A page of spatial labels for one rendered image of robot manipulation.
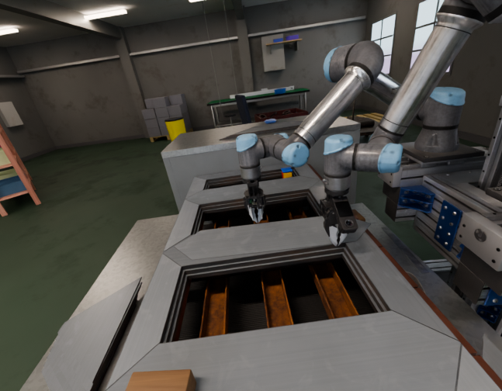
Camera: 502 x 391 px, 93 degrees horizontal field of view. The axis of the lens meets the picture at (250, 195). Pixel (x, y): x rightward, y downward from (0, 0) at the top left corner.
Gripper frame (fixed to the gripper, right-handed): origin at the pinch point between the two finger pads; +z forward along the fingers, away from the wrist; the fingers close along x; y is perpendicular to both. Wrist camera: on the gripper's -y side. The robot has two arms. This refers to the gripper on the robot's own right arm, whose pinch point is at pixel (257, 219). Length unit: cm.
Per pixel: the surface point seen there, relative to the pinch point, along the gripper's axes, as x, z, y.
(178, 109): -178, 4, -674
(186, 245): -28.2, 1.0, 10.3
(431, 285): 56, 19, 28
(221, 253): -14.4, 0.9, 17.8
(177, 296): -27.3, 2.7, 32.9
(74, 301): -153, 88, -57
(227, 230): -12.5, 0.9, 4.3
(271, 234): 4.6, 0.9, 11.2
